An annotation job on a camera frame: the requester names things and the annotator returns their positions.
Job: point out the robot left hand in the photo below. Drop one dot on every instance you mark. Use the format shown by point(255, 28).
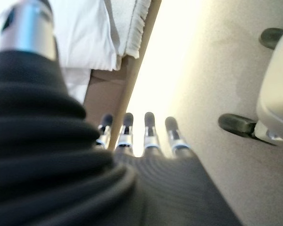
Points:
point(49, 164)

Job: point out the tan bed base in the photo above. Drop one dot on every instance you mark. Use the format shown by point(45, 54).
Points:
point(106, 94)

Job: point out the cream fringed throw blanket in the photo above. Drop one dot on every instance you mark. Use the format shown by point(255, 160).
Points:
point(134, 28)

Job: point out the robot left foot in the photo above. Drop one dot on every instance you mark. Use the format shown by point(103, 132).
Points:
point(233, 124)

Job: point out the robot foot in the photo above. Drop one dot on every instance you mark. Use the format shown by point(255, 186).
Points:
point(233, 124)
point(271, 37)

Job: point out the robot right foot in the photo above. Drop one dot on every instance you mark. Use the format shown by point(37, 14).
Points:
point(271, 37)

